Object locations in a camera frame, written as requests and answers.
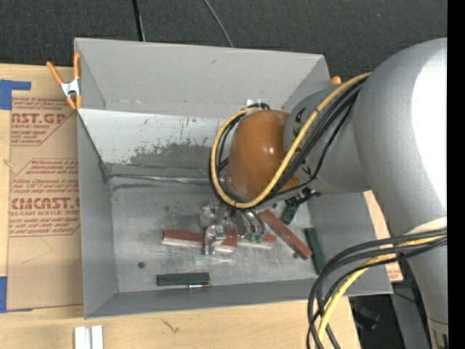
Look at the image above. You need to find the red-brown flat block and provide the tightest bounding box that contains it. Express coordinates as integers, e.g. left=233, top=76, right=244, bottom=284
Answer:
left=259, top=209, right=314, bottom=261
left=161, top=228, right=278, bottom=256

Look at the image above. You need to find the black cylinder on white bracket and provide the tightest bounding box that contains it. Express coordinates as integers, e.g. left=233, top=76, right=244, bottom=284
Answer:
left=282, top=189, right=321, bottom=226

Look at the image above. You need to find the grey metal bin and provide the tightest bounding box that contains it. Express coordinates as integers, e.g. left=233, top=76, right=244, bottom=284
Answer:
left=73, top=37, right=395, bottom=320

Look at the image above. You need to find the brown cardboard board, red print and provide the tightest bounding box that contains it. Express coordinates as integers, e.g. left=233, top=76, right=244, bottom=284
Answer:
left=0, top=63, right=85, bottom=313

